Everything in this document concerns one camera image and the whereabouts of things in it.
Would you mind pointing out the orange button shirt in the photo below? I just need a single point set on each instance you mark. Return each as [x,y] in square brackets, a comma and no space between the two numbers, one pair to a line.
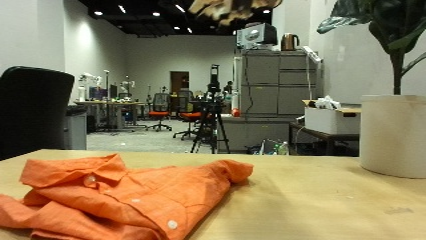
[133,193]

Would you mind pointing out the grey box appliance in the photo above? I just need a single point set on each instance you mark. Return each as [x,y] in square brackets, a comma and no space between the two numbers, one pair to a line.
[257,36]

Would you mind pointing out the copper kettle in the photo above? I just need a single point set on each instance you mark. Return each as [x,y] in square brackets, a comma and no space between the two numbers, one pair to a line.
[289,42]

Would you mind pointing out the white power strip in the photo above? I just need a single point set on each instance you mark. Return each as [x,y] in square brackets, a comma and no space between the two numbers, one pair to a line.
[313,54]

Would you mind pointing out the brown door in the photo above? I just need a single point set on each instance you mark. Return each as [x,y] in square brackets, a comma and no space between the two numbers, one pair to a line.
[180,81]

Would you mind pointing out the grey drawer cabinet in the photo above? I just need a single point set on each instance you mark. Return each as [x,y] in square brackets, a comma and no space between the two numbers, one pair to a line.
[266,86]

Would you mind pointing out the red ball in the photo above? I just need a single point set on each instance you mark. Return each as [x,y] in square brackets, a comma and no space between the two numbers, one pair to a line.
[236,113]

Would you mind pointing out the orange seat office chair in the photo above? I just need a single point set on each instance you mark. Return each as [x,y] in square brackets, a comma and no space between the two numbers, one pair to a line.
[190,116]
[160,114]

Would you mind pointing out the white plastic bag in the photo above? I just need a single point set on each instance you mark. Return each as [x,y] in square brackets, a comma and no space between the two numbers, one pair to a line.
[328,102]

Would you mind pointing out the black tripod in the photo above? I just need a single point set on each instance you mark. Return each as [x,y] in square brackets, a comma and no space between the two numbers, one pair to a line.
[212,126]

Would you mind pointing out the low grey counter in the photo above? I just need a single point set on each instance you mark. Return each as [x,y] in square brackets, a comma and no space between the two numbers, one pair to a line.
[253,131]

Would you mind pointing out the wooden office desk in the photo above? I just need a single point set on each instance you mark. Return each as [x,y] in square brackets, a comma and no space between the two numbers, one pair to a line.
[111,104]

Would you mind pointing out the white storage box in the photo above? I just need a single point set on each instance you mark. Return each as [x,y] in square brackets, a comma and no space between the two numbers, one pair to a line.
[330,121]

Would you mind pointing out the green leafy plant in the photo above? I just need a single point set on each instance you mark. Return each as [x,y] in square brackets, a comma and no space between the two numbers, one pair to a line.
[397,73]

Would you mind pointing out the green plastic bottle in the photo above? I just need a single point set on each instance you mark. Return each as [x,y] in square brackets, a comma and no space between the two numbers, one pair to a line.
[282,149]

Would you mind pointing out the dark side table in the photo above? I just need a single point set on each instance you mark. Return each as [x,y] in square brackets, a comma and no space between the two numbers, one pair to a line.
[328,136]

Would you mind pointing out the white round plant pot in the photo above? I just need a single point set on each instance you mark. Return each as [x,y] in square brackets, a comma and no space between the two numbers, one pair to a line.
[393,140]

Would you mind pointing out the black office chair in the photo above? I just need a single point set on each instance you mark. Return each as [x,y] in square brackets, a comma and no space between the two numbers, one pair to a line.
[31,113]

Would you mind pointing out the black camera rig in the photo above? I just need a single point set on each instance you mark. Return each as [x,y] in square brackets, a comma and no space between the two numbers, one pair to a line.
[214,85]

